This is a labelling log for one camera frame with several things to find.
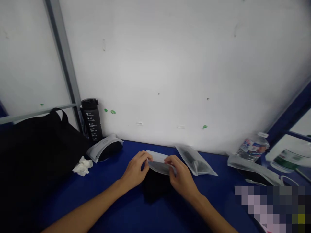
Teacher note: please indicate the person's left hand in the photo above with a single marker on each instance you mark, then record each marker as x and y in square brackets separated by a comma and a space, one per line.
[135, 170]

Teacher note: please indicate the person's right hand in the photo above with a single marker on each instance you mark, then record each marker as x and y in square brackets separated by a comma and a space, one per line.
[181, 176]

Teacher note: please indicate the person's left fingers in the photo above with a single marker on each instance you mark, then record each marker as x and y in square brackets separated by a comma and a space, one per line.
[146, 158]

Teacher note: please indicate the person's right fingers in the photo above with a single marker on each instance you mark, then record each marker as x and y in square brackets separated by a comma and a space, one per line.
[171, 162]

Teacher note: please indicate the black cloth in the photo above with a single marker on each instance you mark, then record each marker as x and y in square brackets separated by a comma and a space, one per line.
[157, 187]

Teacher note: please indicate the frosted zip bag with black item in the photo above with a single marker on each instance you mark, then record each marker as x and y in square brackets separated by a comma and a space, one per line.
[252, 170]
[105, 147]
[195, 162]

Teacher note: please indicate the crumpled white tissue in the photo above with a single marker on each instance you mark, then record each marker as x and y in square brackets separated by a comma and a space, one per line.
[82, 166]

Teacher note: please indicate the black water bottle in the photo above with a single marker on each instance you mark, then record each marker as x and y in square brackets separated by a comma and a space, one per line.
[91, 119]

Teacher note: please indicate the clear plastic water bottle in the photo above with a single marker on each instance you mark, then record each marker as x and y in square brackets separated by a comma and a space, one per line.
[253, 147]

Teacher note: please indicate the black tote bag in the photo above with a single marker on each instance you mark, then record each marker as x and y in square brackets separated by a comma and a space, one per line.
[36, 167]

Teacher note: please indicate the large green label water jug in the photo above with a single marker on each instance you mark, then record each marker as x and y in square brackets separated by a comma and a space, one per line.
[289, 155]

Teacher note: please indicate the grey metal frame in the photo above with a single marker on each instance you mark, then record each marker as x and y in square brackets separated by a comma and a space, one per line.
[63, 60]

